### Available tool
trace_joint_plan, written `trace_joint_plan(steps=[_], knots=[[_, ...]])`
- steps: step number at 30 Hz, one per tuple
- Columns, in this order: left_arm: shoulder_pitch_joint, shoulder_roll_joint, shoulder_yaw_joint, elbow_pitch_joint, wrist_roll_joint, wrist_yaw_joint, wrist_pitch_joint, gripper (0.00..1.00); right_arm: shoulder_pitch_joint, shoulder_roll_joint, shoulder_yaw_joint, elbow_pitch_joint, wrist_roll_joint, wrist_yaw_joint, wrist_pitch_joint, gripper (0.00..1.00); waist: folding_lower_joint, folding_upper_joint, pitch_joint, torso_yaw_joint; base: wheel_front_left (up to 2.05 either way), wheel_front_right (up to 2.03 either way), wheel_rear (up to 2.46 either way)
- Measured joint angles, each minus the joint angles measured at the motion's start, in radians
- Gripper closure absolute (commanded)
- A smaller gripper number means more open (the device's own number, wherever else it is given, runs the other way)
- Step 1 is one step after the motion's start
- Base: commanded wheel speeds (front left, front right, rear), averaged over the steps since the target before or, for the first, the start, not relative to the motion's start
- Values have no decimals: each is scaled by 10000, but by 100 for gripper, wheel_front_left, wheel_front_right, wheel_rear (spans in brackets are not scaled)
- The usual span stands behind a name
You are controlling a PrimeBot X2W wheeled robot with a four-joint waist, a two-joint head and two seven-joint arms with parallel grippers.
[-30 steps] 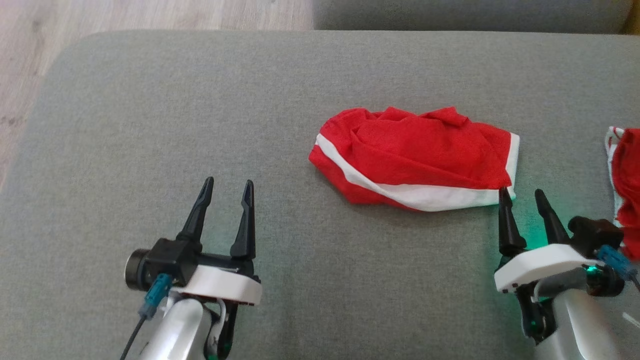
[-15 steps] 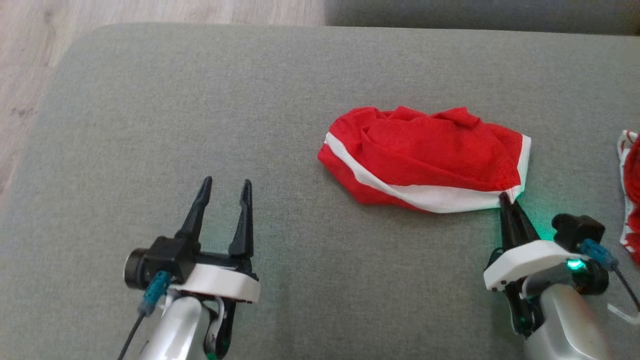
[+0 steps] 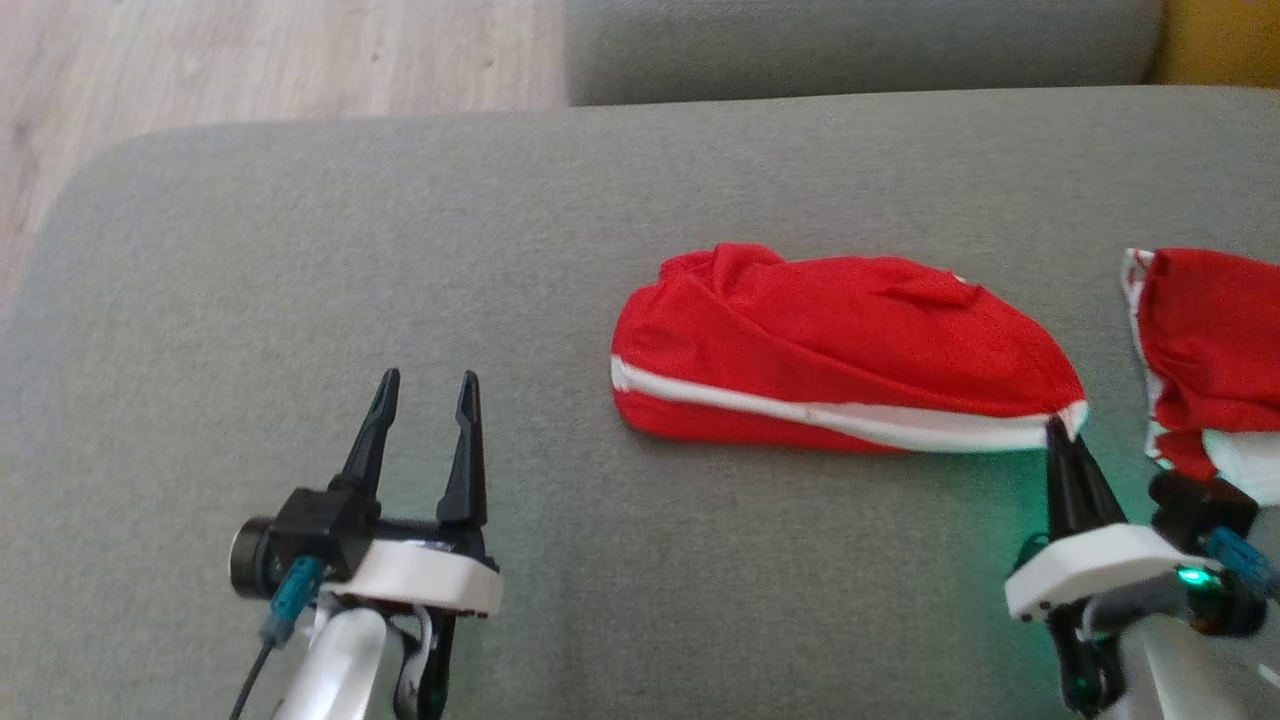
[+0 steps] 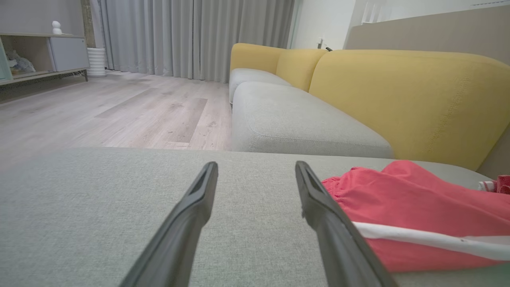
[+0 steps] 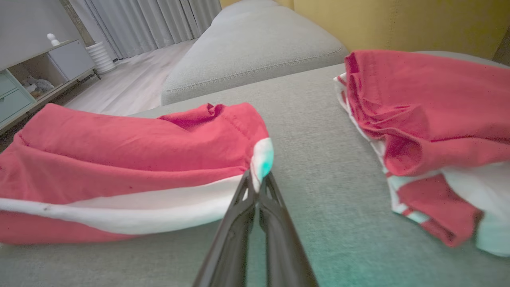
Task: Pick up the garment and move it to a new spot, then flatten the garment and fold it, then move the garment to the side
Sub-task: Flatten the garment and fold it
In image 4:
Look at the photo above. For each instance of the white ribbed floor vase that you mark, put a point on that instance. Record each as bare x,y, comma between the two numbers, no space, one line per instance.
96,61

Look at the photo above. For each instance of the grey sofa seat cushion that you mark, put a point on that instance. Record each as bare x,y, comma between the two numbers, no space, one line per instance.
251,77
295,119

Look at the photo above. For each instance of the grey plush toy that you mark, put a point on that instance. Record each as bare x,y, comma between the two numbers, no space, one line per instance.
22,63

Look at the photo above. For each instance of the beige wall panel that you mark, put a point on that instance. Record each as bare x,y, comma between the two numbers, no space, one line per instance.
438,32

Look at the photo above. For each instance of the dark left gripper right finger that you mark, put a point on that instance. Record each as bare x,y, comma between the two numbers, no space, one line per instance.
338,239

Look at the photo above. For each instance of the red shorts white stripe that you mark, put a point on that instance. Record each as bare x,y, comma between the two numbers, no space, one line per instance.
418,207

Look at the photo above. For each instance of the small white figurine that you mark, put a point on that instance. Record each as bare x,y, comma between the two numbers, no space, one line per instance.
57,28

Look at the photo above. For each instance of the grey pleated curtains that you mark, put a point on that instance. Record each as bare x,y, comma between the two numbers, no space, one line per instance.
191,36

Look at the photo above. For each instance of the low wooden media cabinet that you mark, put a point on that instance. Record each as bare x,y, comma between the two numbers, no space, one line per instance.
59,52

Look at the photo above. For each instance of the white wall plug adapter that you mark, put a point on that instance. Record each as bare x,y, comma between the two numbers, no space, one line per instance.
320,43

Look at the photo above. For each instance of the large yellow sofa backrest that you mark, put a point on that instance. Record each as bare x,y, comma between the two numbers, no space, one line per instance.
418,103

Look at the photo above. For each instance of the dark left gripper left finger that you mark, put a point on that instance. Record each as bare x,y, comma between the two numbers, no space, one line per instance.
179,235

